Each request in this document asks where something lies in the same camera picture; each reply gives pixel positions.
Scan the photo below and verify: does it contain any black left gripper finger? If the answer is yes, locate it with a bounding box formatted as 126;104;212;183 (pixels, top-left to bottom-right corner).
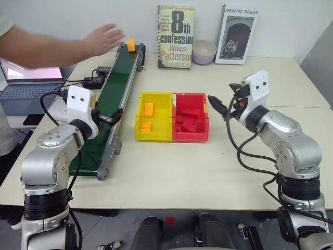
109;108;123;127

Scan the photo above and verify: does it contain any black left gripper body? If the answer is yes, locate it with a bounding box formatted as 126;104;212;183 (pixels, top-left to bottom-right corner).
91;108;113;125

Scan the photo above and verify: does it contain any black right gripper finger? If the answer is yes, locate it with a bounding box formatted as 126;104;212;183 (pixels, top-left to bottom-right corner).
207;95;230;122
228;82;243;94

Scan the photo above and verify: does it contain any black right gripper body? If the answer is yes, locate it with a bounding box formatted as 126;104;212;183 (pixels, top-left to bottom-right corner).
232;85;251;120

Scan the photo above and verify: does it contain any person's bare hand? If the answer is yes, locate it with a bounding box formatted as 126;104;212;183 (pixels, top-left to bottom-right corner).
83;23;125;57

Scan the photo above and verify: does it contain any red toy brick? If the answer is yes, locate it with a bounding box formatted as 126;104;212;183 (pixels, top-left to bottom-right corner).
180;120;199;134
178;107;201;121

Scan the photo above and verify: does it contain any white power strip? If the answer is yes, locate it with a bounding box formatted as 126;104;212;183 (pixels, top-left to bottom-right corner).
55;103;70;122

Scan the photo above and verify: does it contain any black power adapter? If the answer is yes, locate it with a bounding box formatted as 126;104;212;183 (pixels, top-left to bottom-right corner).
82;76;105;90

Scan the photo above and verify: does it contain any red plastic bin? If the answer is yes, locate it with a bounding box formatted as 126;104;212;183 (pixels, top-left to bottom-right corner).
171;92;210;143

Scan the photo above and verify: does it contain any yellow plastic bin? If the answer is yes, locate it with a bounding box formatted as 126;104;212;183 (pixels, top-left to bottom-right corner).
134;91;175;143

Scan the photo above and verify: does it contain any black ribbed controller box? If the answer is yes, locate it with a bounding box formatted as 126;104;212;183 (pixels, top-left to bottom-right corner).
96;66;112;78

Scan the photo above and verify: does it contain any lilac ceramic bowl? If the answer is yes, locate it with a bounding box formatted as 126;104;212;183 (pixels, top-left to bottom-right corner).
191;39;217;66

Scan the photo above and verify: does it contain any Graphic Design book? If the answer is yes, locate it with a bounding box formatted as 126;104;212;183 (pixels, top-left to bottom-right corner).
214;3;259;65

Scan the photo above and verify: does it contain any grey laptop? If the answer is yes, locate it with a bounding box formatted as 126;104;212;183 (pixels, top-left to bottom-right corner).
0;57;66;116

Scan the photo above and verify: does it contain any dark rounded shape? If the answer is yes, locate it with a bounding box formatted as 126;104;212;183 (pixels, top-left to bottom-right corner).
194;212;236;250
129;216;164;250

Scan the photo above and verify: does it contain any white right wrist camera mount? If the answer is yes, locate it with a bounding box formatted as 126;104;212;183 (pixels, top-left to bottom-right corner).
238;69;270;123

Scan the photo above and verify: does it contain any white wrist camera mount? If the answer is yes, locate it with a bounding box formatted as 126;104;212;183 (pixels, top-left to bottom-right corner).
238;69;270;123
66;85;100;131

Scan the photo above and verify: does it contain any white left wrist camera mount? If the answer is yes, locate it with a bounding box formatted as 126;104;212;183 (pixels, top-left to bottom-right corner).
66;85;100;131

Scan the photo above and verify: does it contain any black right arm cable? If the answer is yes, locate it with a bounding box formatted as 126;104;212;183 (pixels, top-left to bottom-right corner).
225;94;333;225

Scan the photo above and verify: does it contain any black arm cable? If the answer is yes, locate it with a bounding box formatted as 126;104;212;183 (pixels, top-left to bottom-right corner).
40;87;84;250
225;94;333;225

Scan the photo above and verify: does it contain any green conveyor belt, grey frame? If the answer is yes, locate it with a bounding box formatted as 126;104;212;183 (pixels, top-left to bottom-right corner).
68;42;147;182

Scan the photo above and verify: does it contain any black power cord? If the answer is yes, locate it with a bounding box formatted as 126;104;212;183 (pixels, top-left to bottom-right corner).
54;77;97;92

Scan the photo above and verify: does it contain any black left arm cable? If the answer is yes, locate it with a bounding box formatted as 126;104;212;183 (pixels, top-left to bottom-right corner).
40;87;84;250

